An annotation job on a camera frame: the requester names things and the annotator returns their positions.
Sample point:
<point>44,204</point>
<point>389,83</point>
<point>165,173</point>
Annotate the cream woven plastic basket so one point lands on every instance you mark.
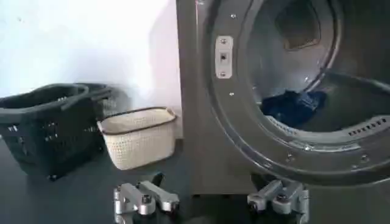
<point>138,137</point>

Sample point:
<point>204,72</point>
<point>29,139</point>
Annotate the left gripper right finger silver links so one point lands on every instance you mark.
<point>280,198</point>

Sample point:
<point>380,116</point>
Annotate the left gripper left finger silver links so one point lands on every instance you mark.
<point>143,198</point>

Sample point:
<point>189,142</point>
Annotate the grey dryer with round opening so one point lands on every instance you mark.
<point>274,121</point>

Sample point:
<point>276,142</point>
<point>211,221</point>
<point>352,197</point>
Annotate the dark blue garment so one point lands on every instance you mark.
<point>294,106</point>

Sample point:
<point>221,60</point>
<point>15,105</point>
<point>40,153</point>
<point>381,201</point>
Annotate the silver door latch plate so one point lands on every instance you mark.
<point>223,57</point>

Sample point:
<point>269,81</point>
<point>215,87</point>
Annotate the black plastic laundry basket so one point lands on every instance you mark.
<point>48,128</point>

